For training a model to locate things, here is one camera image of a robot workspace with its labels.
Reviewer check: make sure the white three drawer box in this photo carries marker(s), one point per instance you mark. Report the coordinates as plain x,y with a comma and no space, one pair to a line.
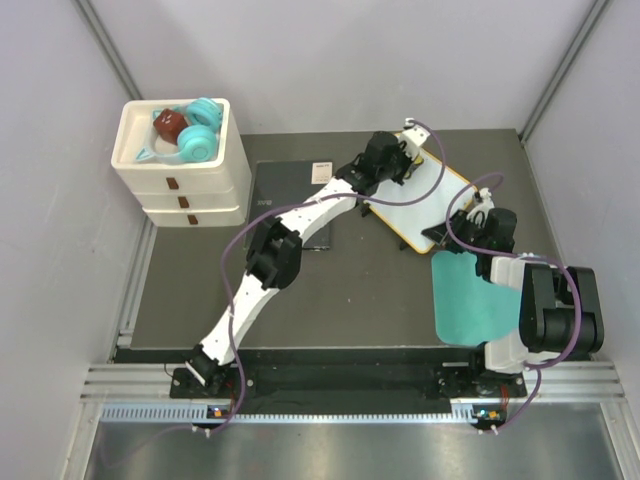
208,194

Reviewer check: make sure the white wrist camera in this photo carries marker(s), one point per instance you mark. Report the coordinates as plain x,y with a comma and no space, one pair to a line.
483,205
413,137

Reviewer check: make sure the yellow framed whiteboard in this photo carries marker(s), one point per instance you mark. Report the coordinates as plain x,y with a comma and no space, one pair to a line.
421,202

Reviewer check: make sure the dark grey notebook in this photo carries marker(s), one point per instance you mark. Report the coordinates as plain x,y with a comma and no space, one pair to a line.
280,183

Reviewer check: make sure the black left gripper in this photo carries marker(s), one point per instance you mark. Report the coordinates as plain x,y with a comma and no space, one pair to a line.
405,161

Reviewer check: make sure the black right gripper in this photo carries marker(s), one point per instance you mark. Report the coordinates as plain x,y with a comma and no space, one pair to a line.
440,234

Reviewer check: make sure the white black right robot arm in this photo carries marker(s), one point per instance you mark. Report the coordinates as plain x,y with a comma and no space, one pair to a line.
559,310

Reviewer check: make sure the brown cube toy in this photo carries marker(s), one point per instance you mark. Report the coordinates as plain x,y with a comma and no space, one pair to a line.
169,124

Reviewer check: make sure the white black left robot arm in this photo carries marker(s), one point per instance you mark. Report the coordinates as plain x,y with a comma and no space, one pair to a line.
274,257

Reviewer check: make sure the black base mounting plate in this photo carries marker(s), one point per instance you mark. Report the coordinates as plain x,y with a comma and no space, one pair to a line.
421,381

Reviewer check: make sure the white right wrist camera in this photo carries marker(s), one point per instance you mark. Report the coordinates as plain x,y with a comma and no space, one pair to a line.
483,205

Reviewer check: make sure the teal cutting mat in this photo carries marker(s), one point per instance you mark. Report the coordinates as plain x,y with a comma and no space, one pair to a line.
469,310

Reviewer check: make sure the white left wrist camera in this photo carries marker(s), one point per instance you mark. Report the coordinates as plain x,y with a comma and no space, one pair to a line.
413,137

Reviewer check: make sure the aluminium frame rail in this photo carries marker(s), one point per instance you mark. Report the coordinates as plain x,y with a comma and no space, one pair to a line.
126,382

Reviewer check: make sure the teal cat ear headphones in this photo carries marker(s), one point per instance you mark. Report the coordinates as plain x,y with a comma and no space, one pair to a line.
196,144

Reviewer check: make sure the grey slotted cable duct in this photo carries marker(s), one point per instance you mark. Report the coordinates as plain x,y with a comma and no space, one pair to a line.
205,414

